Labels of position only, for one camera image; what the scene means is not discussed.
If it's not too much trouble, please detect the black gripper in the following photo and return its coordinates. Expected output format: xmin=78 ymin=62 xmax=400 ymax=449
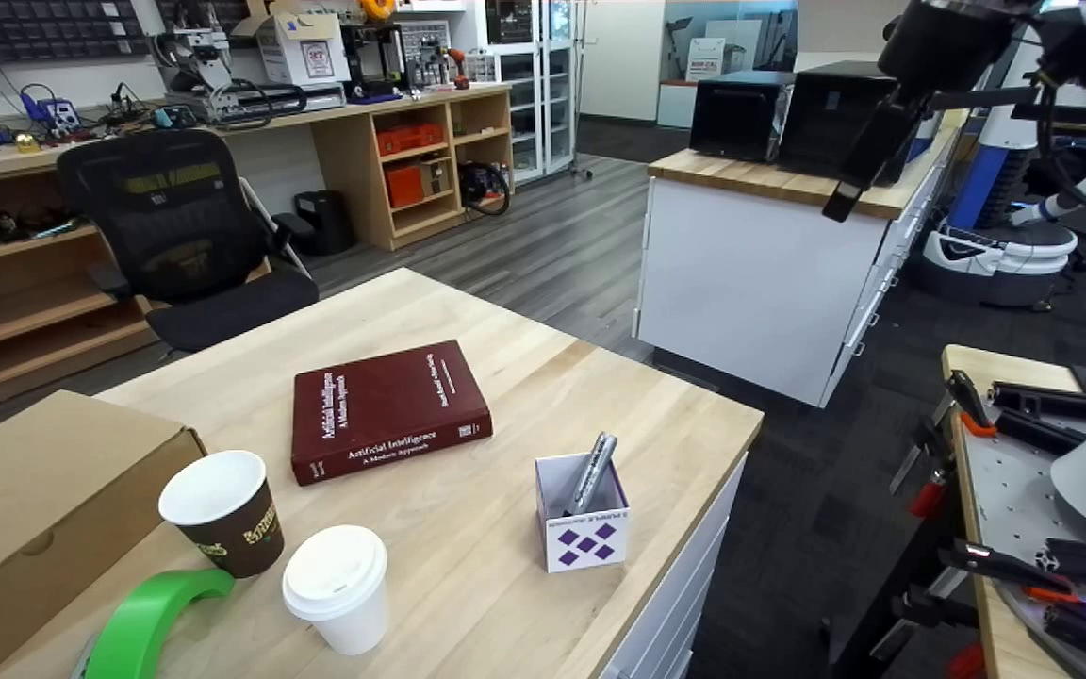
xmin=823 ymin=0 xmax=1023 ymax=226

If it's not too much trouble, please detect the grey black marker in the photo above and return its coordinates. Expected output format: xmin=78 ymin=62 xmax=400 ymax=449
xmin=563 ymin=429 xmax=621 ymax=516

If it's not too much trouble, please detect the purple white paper box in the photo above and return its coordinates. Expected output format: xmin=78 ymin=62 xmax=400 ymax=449
xmin=533 ymin=449 xmax=639 ymax=577

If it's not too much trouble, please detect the white box device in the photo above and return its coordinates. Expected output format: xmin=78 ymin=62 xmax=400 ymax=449
xmin=253 ymin=11 xmax=351 ymax=89

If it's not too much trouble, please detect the brown cardboard box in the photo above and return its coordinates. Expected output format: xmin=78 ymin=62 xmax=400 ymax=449
xmin=0 ymin=387 xmax=212 ymax=679

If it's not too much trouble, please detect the large black case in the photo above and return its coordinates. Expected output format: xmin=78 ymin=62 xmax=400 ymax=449
xmin=774 ymin=62 xmax=904 ymax=182

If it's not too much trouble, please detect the white blue mobile robot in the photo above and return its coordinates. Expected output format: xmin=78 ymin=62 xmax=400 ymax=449
xmin=918 ymin=71 xmax=1086 ymax=314

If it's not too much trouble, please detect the small black case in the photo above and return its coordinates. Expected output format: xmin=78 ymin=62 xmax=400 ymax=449
xmin=688 ymin=74 xmax=797 ymax=165

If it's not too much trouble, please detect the white cabinet with wooden top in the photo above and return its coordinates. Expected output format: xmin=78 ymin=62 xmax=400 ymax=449
xmin=635 ymin=111 xmax=973 ymax=410

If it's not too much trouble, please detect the white glass door cabinet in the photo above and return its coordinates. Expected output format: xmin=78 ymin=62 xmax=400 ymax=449
xmin=463 ymin=0 xmax=581 ymax=185

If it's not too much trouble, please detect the orange storage bin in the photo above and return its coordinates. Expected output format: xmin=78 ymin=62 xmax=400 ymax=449
xmin=373 ymin=113 xmax=449 ymax=157
xmin=383 ymin=161 xmax=429 ymax=213

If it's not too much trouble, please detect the black 3D printer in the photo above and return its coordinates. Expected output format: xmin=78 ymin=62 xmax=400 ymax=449
xmin=338 ymin=16 xmax=411 ymax=106

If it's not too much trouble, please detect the wooden workbench with shelves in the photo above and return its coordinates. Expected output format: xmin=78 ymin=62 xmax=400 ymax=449
xmin=0 ymin=79 xmax=522 ymax=425

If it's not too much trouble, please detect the dark red hardcover book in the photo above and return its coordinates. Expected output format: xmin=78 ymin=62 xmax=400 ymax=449
xmin=285 ymin=335 xmax=496 ymax=489

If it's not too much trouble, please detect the black bag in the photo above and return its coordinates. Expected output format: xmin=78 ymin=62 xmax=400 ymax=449
xmin=290 ymin=185 xmax=359 ymax=258

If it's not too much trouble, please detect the black flat bench equipment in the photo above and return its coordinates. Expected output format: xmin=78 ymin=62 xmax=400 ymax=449
xmin=197 ymin=79 xmax=347 ymax=128

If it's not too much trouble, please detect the white lidded paper cup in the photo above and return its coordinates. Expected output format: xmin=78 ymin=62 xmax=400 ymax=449
xmin=279 ymin=522 xmax=395 ymax=659

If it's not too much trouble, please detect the black mesh office chair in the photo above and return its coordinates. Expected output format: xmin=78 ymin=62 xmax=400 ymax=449
xmin=54 ymin=128 xmax=326 ymax=353

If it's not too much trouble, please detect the brown paper cup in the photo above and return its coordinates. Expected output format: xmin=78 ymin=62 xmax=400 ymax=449
xmin=156 ymin=444 xmax=285 ymax=581

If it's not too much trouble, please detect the blue tool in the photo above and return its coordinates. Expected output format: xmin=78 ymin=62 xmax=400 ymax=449
xmin=15 ymin=83 xmax=84 ymax=137

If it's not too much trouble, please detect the green tape roll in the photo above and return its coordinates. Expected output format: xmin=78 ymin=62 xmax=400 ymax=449
xmin=78 ymin=566 xmax=238 ymax=679

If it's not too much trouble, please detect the wooden robot mount table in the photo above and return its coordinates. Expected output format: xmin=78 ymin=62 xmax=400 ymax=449
xmin=934 ymin=338 xmax=1086 ymax=679

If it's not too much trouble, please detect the black red cable coil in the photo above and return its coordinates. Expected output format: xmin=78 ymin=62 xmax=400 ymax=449
xmin=458 ymin=157 xmax=517 ymax=218

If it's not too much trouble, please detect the black wall pegboard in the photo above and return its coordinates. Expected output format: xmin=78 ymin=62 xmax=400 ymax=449
xmin=0 ymin=0 xmax=152 ymax=69

